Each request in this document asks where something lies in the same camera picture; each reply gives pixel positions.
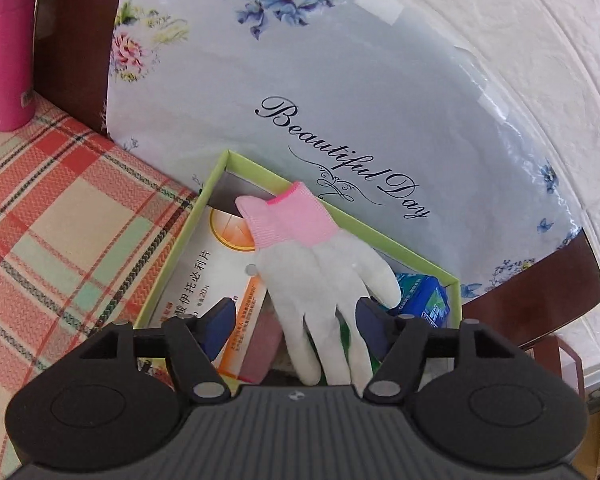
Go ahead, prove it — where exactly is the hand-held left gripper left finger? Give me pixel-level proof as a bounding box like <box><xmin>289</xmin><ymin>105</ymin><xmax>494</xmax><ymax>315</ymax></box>
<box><xmin>77</xmin><ymin>297</ymin><xmax>236</xmax><ymax>403</ymax></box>

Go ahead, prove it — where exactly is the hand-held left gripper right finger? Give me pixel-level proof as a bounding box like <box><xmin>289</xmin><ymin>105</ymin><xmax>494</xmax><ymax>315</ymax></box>
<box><xmin>356</xmin><ymin>296</ymin><xmax>523</xmax><ymax>403</ymax></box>

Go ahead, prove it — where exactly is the orange and white medicine box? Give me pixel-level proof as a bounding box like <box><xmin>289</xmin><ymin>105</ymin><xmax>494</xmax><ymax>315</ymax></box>
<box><xmin>152</xmin><ymin>205</ymin><xmax>268</xmax><ymax>381</ymax></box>

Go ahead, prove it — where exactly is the blue wipes packet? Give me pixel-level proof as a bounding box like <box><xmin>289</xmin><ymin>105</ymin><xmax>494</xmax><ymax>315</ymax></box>
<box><xmin>392</xmin><ymin>272</ymin><xmax>453</xmax><ymax>331</ymax></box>

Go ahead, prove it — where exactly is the light green cardboard box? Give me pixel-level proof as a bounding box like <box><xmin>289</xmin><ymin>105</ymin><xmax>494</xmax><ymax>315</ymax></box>
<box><xmin>132</xmin><ymin>149</ymin><xmax>463</xmax><ymax>396</ymax></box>

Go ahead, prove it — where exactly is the plaid tablecloth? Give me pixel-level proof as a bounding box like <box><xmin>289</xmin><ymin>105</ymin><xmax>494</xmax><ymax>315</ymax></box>
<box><xmin>0</xmin><ymin>95</ymin><xmax>201</xmax><ymax>466</ymax></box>

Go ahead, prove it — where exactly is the floral printed board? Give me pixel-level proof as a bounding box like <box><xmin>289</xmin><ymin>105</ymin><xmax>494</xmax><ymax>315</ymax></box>
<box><xmin>102</xmin><ymin>0</ymin><xmax>583</xmax><ymax>311</ymax></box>

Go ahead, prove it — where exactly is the brown wooden board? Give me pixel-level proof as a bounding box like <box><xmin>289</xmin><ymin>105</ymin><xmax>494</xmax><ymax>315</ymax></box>
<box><xmin>34</xmin><ymin>0</ymin><xmax>600</xmax><ymax>351</ymax></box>

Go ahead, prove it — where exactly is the pink thermos bottle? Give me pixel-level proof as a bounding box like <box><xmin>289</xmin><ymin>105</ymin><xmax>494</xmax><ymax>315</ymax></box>
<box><xmin>0</xmin><ymin>0</ymin><xmax>40</xmax><ymax>133</ymax></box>

